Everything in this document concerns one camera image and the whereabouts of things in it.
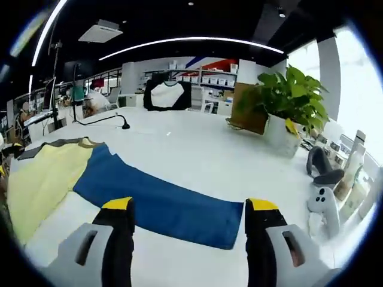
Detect grey headphones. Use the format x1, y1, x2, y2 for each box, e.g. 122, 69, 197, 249
305, 146, 345, 185

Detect long curved ceiling light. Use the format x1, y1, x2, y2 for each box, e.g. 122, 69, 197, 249
31, 0, 69, 67

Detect green potted plant white pot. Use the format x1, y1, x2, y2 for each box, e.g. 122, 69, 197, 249
241, 64, 330, 158

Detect yellow blue grey garment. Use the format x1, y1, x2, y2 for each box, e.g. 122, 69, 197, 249
5, 136, 245, 251

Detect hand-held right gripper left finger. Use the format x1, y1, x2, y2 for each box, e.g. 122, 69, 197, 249
39, 196, 136, 287

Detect black gooseneck microphone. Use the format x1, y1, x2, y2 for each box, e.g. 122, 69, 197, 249
73, 112, 131, 130

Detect white bottle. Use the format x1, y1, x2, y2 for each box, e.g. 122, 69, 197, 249
346, 130, 367, 180

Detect black pole stand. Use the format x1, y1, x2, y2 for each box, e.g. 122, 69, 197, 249
47, 40, 65, 129

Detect white laptop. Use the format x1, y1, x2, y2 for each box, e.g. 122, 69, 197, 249
23, 77, 57, 125

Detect clear tumbler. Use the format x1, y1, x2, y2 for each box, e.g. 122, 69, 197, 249
335, 167, 364, 201

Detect ceiling air conditioner unit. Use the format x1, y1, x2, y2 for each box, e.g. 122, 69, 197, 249
78, 19, 123, 44

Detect white low cabinet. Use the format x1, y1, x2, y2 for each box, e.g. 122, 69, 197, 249
118, 93, 147, 108

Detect black white raglan shirt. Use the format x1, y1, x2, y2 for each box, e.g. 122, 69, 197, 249
142, 79, 192, 112

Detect white handheld controller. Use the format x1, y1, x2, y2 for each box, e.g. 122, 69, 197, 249
307, 187, 342, 240

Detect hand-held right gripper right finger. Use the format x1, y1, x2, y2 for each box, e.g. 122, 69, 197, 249
244, 197, 342, 287

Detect black hanging screen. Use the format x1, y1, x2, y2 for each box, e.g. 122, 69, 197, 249
64, 61, 82, 82

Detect shelf with white bins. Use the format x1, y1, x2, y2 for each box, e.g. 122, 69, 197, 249
143, 59, 239, 87

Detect brown cardboard board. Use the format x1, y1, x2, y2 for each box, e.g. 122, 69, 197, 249
226, 82, 270, 135

